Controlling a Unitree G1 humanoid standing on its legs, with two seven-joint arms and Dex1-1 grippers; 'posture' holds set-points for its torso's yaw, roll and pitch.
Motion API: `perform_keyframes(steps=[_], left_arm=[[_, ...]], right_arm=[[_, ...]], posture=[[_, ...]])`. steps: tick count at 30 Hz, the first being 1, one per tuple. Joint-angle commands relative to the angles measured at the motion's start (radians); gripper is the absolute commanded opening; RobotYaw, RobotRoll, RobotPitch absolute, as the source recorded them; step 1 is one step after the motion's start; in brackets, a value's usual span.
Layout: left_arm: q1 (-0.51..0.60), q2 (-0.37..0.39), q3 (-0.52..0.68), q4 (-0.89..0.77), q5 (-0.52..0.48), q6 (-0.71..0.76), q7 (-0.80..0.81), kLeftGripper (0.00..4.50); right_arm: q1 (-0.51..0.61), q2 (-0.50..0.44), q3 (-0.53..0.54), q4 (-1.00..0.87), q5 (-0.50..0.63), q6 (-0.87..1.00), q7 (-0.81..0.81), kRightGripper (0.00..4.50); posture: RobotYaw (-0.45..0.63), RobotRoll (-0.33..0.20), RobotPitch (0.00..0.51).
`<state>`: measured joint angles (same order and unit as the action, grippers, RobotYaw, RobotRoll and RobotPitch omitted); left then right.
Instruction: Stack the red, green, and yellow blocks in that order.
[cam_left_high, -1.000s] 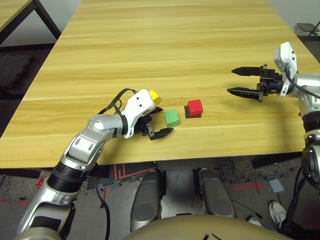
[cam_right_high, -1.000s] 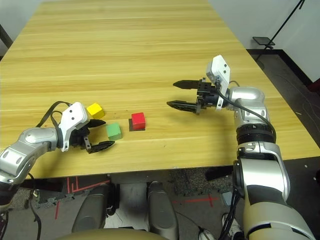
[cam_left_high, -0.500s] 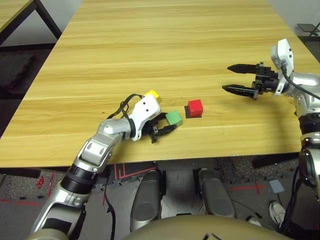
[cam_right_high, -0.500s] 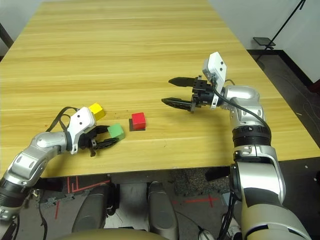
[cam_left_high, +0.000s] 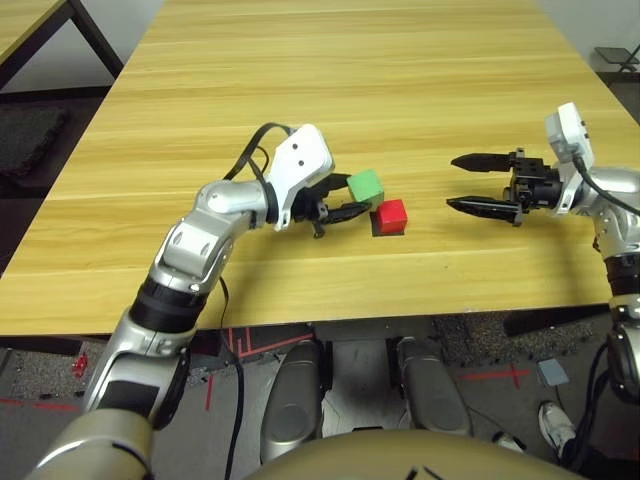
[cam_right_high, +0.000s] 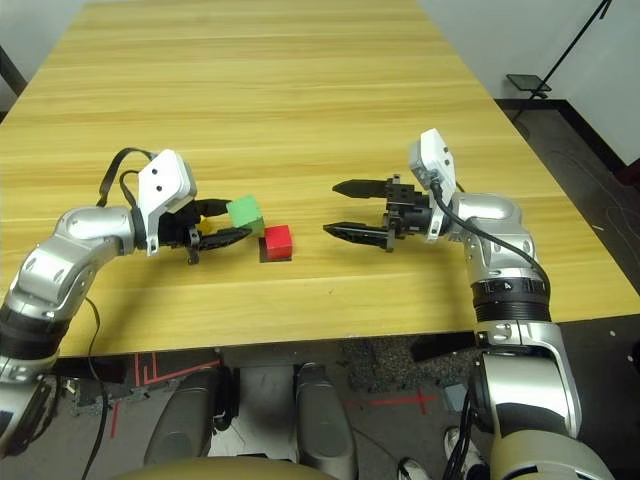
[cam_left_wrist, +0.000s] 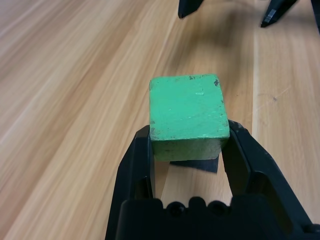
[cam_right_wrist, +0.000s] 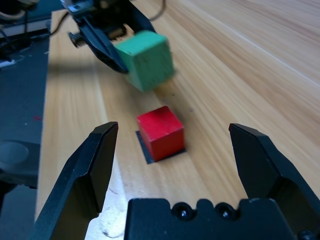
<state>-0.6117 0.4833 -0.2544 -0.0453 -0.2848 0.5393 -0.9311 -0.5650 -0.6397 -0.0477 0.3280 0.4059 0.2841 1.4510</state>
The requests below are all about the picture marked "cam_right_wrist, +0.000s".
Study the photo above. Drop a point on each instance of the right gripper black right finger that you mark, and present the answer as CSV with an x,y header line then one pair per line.
x,y
265,165

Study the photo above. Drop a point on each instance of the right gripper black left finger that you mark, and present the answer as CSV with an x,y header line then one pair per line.
x,y
82,180

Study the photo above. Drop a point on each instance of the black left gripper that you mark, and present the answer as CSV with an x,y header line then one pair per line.
x,y
105,15

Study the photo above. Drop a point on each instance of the green wooden block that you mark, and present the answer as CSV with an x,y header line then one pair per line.
x,y
147,62

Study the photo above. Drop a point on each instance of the red wooden block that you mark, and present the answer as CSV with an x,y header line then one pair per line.
x,y
160,135

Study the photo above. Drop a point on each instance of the black square marker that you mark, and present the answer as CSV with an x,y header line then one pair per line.
x,y
147,155

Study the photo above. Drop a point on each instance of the grey right robot leg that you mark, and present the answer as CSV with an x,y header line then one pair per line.
x,y
12,155

